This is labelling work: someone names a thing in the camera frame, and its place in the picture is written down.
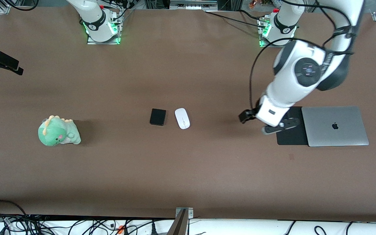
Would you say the white computer mouse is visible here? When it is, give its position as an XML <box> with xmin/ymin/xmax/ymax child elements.
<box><xmin>175</xmin><ymin>108</ymin><xmax>191</xmax><ymax>130</ymax></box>

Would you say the black mouse pad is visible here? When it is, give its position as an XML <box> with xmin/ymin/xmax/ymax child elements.
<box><xmin>276</xmin><ymin>106</ymin><xmax>308</xmax><ymax>146</ymax></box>

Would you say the green dinosaur plush toy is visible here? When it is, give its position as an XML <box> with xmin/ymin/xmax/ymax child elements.
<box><xmin>38</xmin><ymin>115</ymin><xmax>81</xmax><ymax>147</ymax></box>

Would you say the silver laptop with apple logo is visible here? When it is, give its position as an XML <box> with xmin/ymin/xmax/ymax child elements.
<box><xmin>301</xmin><ymin>105</ymin><xmax>369</xmax><ymax>147</ymax></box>

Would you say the metal rack device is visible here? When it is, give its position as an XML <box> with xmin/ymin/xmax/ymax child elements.
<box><xmin>170</xmin><ymin>0</ymin><xmax>218</xmax><ymax>9</ymax></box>

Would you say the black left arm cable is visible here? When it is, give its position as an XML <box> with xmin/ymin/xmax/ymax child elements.
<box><xmin>249</xmin><ymin>0</ymin><xmax>355</xmax><ymax>113</ymax></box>

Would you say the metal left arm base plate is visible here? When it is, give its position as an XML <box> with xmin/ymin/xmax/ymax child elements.
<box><xmin>259</xmin><ymin>36</ymin><xmax>294</xmax><ymax>48</ymax></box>

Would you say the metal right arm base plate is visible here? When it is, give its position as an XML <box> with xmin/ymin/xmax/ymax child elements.
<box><xmin>87</xmin><ymin>32</ymin><xmax>121</xmax><ymax>45</ymax></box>

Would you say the black cable across table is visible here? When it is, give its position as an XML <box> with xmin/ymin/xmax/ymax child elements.
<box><xmin>204</xmin><ymin>11</ymin><xmax>267</xmax><ymax>28</ymax></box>

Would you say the metal table edge bracket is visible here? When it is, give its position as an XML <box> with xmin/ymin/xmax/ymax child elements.
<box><xmin>175</xmin><ymin>207</ymin><xmax>194</xmax><ymax>235</ymax></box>

